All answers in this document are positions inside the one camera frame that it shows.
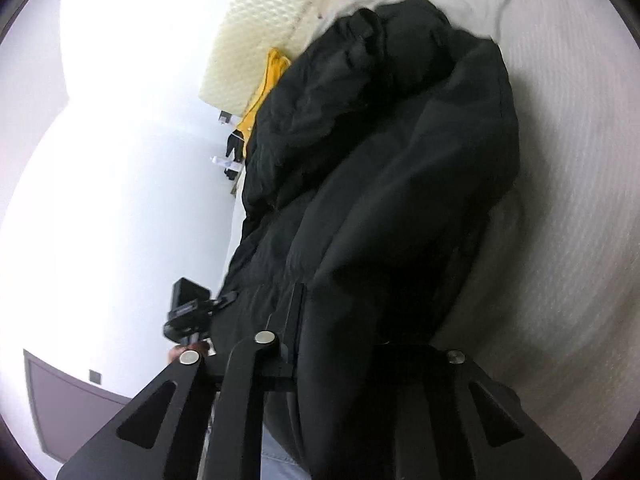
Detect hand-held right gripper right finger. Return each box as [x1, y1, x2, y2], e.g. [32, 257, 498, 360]
[377, 341, 583, 480]

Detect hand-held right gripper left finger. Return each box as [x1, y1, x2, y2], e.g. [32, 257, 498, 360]
[56, 284, 307, 480]

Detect black puffer jacket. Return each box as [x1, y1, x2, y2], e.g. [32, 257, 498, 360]
[220, 0, 522, 480]

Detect person's left hand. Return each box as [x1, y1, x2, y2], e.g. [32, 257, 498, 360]
[167, 341, 211, 364]

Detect person's blue jeans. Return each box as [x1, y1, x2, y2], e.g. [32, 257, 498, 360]
[260, 427, 308, 480]

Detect grey door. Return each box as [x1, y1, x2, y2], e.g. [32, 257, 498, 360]
[22, 349, 136, 466]

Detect black bag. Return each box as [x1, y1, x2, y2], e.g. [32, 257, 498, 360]
[223, 130, 247, 182]

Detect yellow pillow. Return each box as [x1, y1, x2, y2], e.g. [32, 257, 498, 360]
[235, 47, 292, 153]

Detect cream quilted headboard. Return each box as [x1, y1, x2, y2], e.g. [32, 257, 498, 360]
[197, 0, 373, 116]

